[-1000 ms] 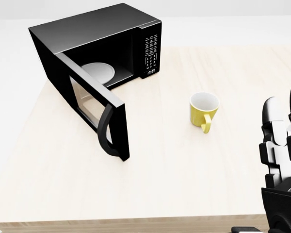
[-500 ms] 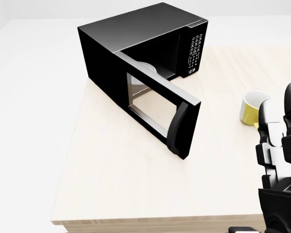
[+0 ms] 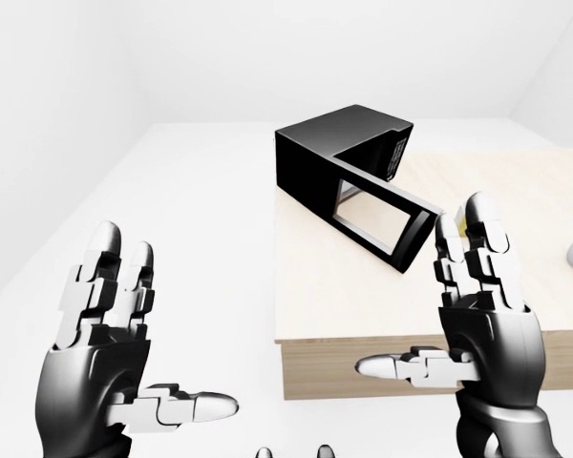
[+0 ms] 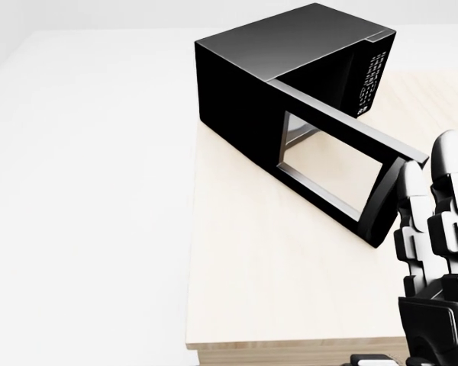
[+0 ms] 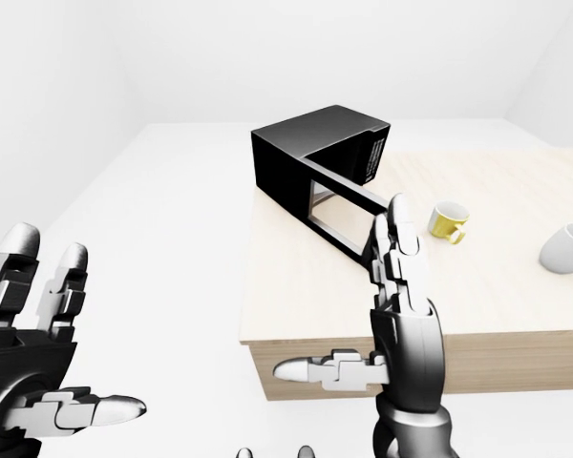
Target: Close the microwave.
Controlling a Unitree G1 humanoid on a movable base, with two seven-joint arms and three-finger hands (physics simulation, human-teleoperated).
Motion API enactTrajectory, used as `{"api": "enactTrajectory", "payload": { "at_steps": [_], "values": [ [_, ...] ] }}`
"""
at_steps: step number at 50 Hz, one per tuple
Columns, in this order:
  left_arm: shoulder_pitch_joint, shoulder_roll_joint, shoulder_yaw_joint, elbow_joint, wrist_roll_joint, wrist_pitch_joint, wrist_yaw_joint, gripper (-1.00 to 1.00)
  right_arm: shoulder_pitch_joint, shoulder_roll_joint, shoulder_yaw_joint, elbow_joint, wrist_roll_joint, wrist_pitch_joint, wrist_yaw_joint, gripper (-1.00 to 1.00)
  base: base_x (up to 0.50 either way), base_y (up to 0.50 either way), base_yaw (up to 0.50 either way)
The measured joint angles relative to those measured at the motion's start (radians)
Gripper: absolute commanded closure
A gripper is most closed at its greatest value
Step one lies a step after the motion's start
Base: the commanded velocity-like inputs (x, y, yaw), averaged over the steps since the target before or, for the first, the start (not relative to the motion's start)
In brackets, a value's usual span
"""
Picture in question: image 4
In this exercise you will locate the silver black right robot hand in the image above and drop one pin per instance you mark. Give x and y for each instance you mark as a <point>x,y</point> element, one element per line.
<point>442,244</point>

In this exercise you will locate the black microwave door with window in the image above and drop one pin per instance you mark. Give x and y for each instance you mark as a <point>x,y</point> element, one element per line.
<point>370,131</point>

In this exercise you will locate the black microwave oven body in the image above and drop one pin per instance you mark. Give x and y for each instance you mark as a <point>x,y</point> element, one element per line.
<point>252,57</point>

